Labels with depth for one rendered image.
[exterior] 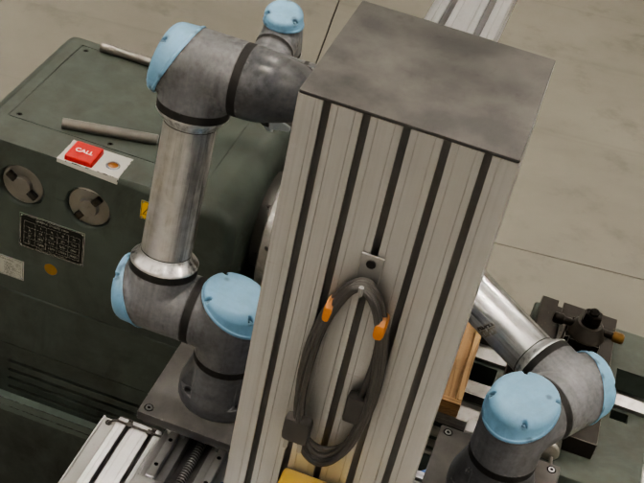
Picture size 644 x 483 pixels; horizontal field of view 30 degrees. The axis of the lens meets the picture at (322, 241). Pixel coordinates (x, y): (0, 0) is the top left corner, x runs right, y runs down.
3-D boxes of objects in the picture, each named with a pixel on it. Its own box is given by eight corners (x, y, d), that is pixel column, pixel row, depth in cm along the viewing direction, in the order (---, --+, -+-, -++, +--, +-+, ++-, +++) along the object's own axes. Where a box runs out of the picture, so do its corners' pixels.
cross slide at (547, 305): (506, 430, 251) (512, 416, 248) (538, 309, 284) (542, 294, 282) (590, 460, 248) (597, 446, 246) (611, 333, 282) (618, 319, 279)
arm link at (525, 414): (454, 439, 199) (474, 381, 191) (510, 410, 207) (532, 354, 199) (504, 489, 193) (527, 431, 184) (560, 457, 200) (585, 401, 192)
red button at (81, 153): (63, 162, 242) (63, 153, 241) (77, 148, 247) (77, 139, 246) (90, 172, 242) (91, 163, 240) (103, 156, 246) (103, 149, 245)
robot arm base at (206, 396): (245, 434, 205) (253, 393, 199) (164, 403, 207) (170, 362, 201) (275, 378, 217) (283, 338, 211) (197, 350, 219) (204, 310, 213)
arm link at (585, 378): (550, 459, 200) (356, 243, 226) (609, 426, 208) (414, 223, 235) (579, 415, 192) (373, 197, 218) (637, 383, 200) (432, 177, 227)
